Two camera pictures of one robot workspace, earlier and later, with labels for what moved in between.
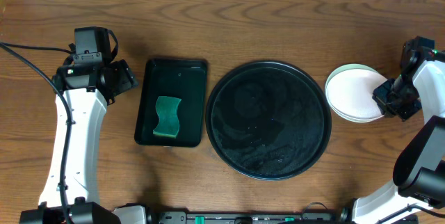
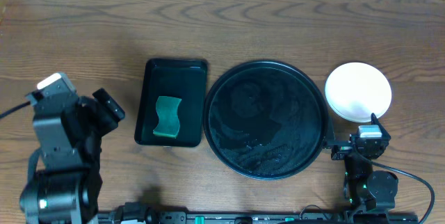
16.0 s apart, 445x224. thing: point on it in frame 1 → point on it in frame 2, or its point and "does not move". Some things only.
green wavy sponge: (167, 108) does not move
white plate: (349, 92) does not move
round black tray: (268, 120) does not move
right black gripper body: (397, 97) → (386, 145)
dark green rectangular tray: (184, 79) does not move
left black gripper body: (124, 76) → (96, 113)
